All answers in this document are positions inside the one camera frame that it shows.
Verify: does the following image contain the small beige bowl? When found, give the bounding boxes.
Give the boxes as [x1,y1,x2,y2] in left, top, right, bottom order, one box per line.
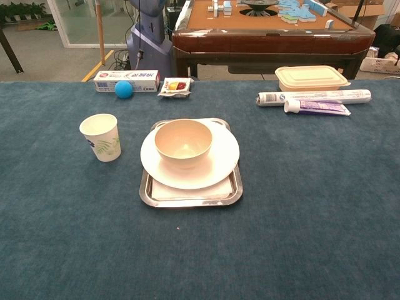
[154,119,214,169]

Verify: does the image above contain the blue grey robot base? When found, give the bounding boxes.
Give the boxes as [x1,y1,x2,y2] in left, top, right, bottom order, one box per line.
[126,0,176,74]

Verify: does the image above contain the white round plate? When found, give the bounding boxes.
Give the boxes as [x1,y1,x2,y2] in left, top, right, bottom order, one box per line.
[140,119,241,191]

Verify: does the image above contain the silver metal tray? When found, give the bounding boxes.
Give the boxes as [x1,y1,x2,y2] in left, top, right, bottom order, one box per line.
[139,117,244,209]

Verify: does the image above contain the white snack packet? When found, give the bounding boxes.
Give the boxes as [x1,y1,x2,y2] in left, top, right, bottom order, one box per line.
[157,77,192,99]

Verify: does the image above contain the white toothpaste box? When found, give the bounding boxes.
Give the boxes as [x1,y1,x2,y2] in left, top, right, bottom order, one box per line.
[93,69,161,93]

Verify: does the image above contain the blue ball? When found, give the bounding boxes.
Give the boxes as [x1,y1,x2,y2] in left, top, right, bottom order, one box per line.
[114,80,134,100]

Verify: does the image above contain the white paper cup leaf print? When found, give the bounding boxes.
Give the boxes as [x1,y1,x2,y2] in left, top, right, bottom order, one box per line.
[79,113,122,163]

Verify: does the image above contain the blue table cloth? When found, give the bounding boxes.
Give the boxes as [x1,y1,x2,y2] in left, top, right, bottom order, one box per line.
[0,79,400,300]

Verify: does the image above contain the purple toothpaste tube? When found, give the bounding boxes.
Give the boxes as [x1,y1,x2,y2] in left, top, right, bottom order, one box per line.
[283,99,352,117]

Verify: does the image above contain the brown mahjong table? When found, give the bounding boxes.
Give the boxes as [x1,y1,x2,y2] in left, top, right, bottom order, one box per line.
[171,0,376,81]

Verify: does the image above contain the beige lidded lunch box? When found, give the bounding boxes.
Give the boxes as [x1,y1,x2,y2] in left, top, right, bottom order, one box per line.
[274,65,351,92]

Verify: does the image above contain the white plastic wrap roll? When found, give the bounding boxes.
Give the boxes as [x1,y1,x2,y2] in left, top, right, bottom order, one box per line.
[256,89,373,108]

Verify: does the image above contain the stacked white blue mahjong tiles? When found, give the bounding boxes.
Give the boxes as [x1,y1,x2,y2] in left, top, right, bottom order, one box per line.
[212,0,234,16]

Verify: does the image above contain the black mahjong table centre dome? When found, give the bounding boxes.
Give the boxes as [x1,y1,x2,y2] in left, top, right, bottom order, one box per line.
[239,0,280,16]

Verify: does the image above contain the wooden pole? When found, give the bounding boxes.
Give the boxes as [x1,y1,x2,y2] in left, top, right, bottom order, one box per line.
[95,0,106,66]

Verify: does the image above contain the pile of blue mahjong tiles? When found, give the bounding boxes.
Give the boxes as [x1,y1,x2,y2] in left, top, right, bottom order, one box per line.
[277,0,329,24]

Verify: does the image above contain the white framed glass partition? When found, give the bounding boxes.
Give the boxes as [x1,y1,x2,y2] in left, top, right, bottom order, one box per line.
[46,0,132,49]

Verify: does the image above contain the white plastic basket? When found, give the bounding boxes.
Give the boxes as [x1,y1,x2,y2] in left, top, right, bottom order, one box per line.
[359,46,400,75]

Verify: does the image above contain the black table leg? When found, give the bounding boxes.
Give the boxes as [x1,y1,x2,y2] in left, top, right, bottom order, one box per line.
[0,23,24,74]

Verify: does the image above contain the green potted plants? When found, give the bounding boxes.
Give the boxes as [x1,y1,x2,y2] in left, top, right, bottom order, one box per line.
[0,2,48,23]

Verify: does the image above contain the black floor cables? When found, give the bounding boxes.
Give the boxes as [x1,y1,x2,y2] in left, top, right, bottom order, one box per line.
[107,49,131,71]

